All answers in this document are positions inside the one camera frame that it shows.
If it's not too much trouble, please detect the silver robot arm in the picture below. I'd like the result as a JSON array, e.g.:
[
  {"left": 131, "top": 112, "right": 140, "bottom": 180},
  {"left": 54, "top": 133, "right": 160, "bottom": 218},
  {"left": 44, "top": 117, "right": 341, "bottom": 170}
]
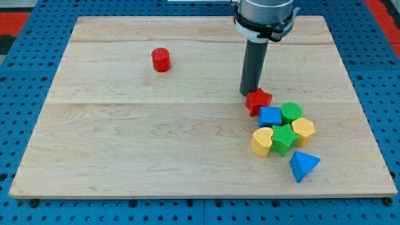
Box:
[{"left": 234, "top": 0, "right": 300, "bottom": 44}]

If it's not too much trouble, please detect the red star block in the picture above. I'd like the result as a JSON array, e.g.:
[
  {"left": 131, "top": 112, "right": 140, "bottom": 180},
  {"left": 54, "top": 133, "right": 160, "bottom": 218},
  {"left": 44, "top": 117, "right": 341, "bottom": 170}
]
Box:
[{"left": 245, "top": 88, "right": 273, "bottom": 117}]

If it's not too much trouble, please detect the green star block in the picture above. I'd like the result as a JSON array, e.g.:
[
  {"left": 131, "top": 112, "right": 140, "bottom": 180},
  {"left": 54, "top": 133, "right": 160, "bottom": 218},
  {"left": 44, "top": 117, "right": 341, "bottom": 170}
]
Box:
[{"left": 271, "top": 124, "right": 299, "bottom": 157}]

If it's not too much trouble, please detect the wooden board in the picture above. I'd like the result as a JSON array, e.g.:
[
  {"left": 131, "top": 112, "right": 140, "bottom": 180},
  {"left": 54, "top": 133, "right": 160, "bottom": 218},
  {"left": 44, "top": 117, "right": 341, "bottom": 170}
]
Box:
[{"left": 9, "top": 16, "right": 397, "bottom": 199}]

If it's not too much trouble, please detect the yellow heart block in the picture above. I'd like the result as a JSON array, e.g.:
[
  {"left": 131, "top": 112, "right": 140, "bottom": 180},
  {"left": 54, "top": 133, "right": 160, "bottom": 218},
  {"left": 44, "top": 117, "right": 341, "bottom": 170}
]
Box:
[{"left": 251, "top": 127, "right": 274, "bottom": 157}]

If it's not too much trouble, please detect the red cylinder block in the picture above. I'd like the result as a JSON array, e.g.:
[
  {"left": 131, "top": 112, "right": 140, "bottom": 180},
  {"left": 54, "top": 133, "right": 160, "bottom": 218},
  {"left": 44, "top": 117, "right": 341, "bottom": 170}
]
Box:
[{"left": 151, "top": 47, "right": 171, "bottom": 72}]

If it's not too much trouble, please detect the blue cube block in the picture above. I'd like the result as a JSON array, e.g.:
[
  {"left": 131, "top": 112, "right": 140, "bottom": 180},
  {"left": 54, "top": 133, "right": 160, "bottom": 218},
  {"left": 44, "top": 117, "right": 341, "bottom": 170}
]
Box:
[{"left": 258, "top": 106, "right": 282, "bottom": 128}]

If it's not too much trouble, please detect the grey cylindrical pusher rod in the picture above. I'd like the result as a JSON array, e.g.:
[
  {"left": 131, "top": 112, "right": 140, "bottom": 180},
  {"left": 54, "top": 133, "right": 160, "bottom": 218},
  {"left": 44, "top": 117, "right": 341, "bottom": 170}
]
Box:
[{"left": 239, "top": 40, "right": 268, "bottom": 96}]

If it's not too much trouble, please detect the green cylinder block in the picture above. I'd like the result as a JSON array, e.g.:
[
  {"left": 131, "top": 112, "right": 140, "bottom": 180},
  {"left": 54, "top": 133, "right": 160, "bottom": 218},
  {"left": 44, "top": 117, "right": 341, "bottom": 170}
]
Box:
[{"left": 281, "top": 102, "right": 303, "bottom": 125}]

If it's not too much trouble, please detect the yellow hexagon block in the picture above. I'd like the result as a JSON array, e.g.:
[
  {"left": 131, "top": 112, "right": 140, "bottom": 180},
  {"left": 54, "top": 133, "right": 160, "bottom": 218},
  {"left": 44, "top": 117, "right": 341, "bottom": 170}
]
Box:
[{"left": 291, "top": 117, "right": 316, "bottom": 147}]

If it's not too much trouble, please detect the blue triangle block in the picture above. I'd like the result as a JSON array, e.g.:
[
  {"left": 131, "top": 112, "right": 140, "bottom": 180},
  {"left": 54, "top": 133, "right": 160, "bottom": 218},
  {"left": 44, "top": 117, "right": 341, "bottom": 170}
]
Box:
[{"left": 289, "top": 151, "right": 321, "bottom": 183}]

